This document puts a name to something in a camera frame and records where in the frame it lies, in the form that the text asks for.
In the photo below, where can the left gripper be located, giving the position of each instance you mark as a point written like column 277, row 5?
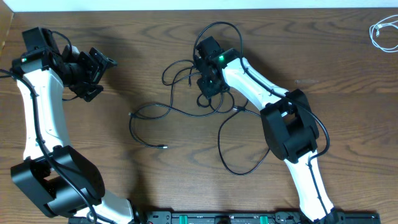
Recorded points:
column 94, row 72

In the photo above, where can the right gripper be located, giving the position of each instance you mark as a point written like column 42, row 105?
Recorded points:
column 206, row 91

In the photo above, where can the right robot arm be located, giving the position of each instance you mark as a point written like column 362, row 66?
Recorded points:
column 290, row 127

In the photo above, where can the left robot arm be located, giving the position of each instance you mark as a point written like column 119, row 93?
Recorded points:
column 53, row 175

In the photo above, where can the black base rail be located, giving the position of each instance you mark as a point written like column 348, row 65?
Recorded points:
column 285, row 217

